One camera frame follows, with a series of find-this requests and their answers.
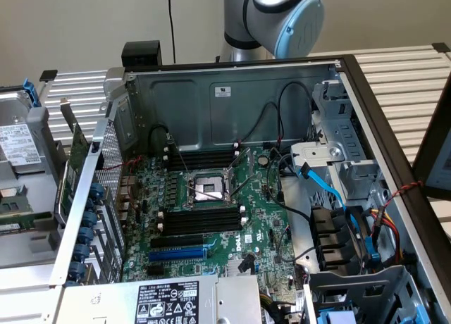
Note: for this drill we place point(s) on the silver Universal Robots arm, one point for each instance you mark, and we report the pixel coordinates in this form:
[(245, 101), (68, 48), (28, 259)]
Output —
[(275, 14)]

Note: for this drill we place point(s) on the metal socket cover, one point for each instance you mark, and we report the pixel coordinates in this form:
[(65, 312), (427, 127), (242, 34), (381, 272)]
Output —
[(243, 162)]

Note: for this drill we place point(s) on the round coin battery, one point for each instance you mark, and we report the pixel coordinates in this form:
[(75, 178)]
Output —
[(263, 160)]

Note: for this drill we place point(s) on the CPU socket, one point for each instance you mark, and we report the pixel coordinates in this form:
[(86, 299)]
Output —
[(208, 188)]

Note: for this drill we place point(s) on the open metal PC case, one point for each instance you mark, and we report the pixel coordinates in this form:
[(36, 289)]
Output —
[(246, 119)]

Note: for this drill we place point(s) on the thin metal locking lever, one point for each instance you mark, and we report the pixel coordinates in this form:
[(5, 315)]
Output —
[(181, 158), (206, 193)]

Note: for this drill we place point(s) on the green Dell motherboard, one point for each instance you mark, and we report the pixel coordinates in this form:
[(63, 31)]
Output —
[(253, 218)]

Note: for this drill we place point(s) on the metal disk bay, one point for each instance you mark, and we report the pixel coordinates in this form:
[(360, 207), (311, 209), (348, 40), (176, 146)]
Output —
[(317, 151)]

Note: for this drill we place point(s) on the long black expansion slot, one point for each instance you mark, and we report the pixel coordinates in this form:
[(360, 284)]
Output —
[(176, 241)]

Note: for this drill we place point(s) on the metal rear port block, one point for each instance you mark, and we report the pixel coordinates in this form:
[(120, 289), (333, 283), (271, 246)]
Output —
[(126, 197)]

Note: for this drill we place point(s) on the long blue expansion slot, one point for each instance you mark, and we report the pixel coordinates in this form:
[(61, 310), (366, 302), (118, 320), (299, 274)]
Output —
[(176, 254)]

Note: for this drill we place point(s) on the small silver heat sink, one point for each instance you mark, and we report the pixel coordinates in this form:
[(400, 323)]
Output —
[(234, 267)]

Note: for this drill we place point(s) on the black box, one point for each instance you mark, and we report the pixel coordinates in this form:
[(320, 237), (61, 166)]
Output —
[(141, 53)]

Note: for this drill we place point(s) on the black fan shroud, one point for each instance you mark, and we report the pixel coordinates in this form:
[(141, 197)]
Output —
[(331, 236)]

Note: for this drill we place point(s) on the short black expansion slot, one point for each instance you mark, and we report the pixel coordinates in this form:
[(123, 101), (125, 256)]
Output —
[(156, 270)]

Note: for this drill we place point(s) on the blue card clip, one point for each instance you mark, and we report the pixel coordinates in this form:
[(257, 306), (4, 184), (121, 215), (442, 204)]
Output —
[(85, 236), (95, 192), (81, 252), (75, 269), (90, 219)]

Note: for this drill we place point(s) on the green graphics card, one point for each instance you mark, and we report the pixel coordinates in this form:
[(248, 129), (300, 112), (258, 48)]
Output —
[(78, 151)]

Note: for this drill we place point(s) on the blue plastic tab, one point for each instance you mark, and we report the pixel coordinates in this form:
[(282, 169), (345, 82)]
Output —
[(372, 250)]

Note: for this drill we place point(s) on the grey drive cage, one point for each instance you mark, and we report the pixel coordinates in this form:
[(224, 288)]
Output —
[(356, 285)]

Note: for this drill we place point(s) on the hard drive in tray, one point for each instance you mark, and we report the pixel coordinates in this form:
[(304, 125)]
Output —
[(38, 119)]

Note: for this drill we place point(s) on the silver power supply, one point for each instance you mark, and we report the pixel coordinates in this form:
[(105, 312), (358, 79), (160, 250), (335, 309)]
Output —
[(105, 303)]

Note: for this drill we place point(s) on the black table clamp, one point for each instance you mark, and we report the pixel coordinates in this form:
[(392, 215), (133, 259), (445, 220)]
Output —
[(48, 75), (441, 47)]

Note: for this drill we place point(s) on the silver hard disk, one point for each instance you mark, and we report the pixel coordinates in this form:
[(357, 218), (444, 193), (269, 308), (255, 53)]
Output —
[(17, 144)]

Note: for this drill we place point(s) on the black framed monitor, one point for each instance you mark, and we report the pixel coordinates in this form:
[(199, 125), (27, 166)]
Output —
[(433, 134)]

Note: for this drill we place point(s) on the blue disk bracket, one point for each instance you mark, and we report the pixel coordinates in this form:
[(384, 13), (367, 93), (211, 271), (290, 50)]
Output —
[(31, 91)]

